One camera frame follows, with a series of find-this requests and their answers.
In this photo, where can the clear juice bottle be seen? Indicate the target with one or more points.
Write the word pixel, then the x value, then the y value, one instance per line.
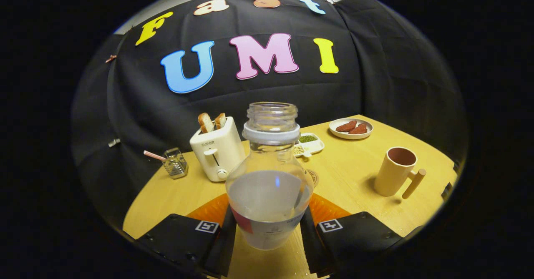
pixel 269 204

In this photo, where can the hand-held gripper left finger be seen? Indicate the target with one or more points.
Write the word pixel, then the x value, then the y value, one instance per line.
pixel 175 241

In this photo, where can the round wooden coaster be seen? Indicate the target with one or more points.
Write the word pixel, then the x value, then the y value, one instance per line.
pixel 314 177

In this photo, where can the white toaster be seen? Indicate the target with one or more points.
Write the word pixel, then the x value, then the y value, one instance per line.
pixel 217 154

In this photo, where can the wooden table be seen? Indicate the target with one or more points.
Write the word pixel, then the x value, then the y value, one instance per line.
pixel 350 174

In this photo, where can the silver clip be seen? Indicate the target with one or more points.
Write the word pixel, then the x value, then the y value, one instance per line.
pixel 114 142

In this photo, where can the pink stick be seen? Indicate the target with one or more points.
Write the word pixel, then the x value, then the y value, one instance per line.
pixel 152 155

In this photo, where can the copper clip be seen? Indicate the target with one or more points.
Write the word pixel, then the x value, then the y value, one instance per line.
pixel 111 58

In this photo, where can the small glass jar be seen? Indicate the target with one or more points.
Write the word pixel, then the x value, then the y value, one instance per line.
pixel 175 165

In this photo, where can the white round plate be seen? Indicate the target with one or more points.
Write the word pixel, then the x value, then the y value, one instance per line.
pixel 338 134

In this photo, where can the white divided condiment dish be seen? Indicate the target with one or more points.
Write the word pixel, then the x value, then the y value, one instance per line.
pixel 313 146

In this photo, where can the black backdrop cloth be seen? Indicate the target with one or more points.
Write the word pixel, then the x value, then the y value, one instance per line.
pixel 142 108

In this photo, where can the toast slice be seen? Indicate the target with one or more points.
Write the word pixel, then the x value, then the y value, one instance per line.
pixel 220 121
pixel 205 123

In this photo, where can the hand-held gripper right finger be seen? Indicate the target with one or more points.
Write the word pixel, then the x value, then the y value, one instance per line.
pixel 358 239

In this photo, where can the red sausage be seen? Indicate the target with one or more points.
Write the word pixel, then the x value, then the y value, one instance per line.
pixel 346 126
pixel 358 129

